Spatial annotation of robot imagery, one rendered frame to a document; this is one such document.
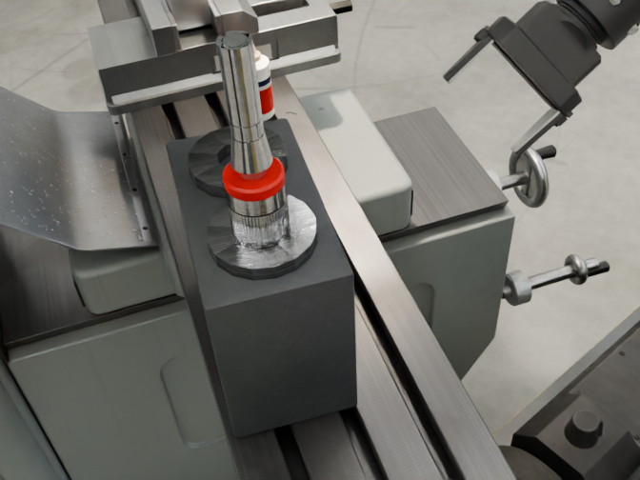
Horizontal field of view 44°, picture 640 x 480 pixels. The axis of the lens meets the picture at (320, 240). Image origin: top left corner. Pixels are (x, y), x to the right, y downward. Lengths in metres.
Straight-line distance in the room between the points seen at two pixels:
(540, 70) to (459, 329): 0.70
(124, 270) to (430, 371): 0.48
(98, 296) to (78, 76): 2.09
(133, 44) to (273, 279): 0.62
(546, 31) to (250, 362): 0.44
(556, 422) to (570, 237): 1.20
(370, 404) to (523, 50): 0.38
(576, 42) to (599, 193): 1.67
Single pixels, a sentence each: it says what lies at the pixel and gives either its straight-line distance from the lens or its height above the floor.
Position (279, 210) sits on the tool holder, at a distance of 0.60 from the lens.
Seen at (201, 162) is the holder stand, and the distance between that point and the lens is 0.71.
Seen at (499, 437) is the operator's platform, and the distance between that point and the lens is 1.42.
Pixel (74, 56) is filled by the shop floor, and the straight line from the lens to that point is 3.27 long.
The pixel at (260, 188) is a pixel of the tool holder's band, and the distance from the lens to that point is 0.58.
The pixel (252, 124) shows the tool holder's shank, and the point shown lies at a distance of 0.56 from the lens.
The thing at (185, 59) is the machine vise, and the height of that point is 1.02.
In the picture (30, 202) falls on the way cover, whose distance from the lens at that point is 1.05.
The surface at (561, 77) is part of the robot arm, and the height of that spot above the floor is 1.15.
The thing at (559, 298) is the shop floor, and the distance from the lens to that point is 2.17.
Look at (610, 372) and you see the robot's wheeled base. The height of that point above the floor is 0.59.
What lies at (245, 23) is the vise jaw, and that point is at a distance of 1.13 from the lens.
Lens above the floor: 1.61
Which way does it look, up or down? 45 degrees down
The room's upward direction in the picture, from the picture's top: 4 degrees counter-clockwise
